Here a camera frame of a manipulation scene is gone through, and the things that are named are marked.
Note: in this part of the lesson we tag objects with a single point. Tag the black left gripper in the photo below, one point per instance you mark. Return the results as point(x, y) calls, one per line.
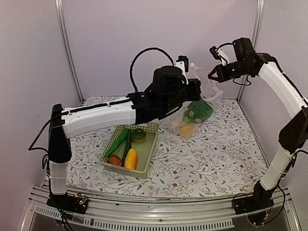
point(196, 85)

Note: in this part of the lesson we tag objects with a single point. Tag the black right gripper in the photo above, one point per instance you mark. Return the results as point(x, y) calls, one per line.
point(222, 76)

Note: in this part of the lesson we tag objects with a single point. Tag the green bok choy toy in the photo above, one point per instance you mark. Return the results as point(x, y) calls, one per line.
point(197, 112)

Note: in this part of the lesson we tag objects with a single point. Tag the clear pink zip top bag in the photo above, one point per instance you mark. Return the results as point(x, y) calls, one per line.
point(209, 93)

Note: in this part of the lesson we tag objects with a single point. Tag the yellow lemon toy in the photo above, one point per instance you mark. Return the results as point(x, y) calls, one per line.
point(186, 131)

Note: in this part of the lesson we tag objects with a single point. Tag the dark green round fruit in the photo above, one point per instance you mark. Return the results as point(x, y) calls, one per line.
point(138, 135)

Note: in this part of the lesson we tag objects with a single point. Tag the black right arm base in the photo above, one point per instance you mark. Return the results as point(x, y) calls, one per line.
point(243, 203)

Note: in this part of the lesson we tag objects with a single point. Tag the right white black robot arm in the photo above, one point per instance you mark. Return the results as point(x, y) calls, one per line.
point(293, 133)

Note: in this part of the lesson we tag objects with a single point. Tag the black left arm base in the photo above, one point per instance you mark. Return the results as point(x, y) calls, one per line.
point(72, 203)

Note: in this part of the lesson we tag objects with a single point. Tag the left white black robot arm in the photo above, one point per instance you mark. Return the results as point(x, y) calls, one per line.
point(136, 108)

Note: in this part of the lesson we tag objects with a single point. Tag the dark green cucumber toy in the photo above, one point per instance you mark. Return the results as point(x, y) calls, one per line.
point(127, 146)

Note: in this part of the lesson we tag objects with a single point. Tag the beige perforated plastic basket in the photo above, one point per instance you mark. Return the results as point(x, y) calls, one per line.
point(145, 150)

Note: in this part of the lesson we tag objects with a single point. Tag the green bitter gourd toy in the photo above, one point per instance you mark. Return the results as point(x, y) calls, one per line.
point(117, 142)

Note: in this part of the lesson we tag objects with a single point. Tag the orange yellow mango toy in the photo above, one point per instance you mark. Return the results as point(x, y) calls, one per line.
point(131, 159)

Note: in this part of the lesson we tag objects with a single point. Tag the brown bread roll toy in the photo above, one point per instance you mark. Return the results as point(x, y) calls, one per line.
point(114, 160)

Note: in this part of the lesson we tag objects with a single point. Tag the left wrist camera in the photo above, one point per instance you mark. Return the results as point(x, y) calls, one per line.
point(182, 62)

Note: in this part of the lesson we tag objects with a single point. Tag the right aluminium frame post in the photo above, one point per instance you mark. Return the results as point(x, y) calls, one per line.
point(255, 36)

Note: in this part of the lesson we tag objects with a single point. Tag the aluminium frame post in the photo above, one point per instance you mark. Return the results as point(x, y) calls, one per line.
point(67, 50)
point(255, 36)

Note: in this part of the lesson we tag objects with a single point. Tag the aluminium front rail frame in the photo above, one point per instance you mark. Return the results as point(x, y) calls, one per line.
point(116, 212)

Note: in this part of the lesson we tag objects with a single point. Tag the left aluminium frame post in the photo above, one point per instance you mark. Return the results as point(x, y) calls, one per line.
point(67, 50)

